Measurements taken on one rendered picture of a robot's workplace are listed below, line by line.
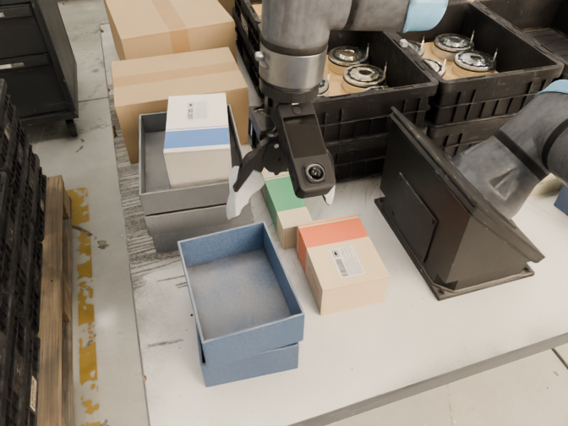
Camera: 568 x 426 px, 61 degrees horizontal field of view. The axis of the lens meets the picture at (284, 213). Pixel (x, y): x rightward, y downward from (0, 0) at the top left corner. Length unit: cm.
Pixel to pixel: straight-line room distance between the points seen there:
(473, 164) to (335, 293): 33
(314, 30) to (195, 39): 88
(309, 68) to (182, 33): 85
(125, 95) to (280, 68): 68
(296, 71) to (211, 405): 51
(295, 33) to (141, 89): 71
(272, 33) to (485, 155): 50
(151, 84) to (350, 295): 67
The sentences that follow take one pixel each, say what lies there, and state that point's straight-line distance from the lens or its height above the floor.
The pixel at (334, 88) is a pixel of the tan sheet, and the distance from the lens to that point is 121.
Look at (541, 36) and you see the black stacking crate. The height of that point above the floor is 83.
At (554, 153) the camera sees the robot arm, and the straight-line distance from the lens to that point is 87.
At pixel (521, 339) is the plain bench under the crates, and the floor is 70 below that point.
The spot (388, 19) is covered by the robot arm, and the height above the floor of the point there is 122.
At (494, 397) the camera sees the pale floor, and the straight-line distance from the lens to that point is 169.
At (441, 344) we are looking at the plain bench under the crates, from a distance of 88.
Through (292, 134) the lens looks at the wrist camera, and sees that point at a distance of 56.
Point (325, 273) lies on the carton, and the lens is 83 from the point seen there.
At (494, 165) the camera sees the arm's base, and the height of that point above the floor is 91.
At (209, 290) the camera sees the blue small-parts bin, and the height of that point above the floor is 77.
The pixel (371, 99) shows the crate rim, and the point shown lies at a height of 92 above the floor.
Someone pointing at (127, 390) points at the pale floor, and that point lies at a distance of 165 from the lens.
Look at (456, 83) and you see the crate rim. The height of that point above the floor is 93.
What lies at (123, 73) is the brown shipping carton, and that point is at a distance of 126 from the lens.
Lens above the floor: 142
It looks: 44 degrees down
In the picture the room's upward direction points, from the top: straight up
